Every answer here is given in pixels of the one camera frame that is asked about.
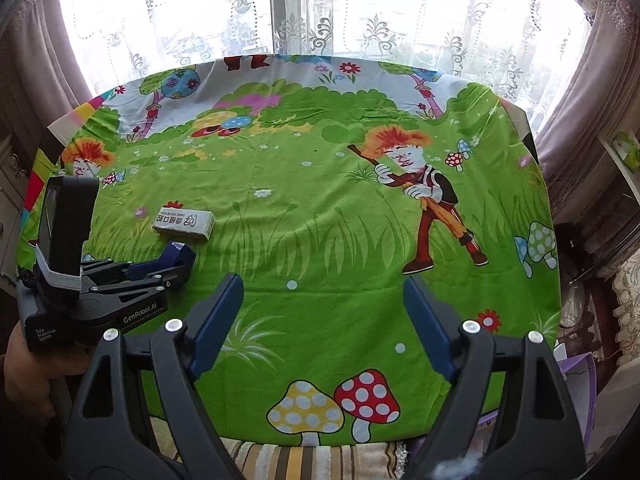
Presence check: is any white lace curtain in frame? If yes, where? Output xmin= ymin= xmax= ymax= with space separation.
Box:
xmin=60 ymin=0 xmax=591 ymax=129

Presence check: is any green cartoon tablecloth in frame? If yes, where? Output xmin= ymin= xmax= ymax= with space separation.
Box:
xmin=35 ymin=54 xmax=561 ymax=445

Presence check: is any person's left hand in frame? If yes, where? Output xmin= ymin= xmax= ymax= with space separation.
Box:
xmin=2 ymin=323 xmax=91 ymax=420

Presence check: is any green tissue pack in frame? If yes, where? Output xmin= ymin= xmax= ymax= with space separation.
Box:
xmin=612 ymin=131 xmax=640 ymax=172

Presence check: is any purple cardboard box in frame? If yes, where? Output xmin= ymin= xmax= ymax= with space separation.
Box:
xmin=469 ymin=353 xmax=597 ymax=457

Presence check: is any long beige toothpaste box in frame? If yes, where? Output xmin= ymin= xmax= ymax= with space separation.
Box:
xmin=152 ymin=207 xmax=215 ymax=240

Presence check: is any mauve floral curtain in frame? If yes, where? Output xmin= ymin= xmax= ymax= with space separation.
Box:
xmin=536 ymin=0 xmax=639 ymax=224

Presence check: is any striped sofa cushion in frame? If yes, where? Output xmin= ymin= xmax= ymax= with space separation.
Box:
xmin=221 ymin=438 xmax=409 ymax=480

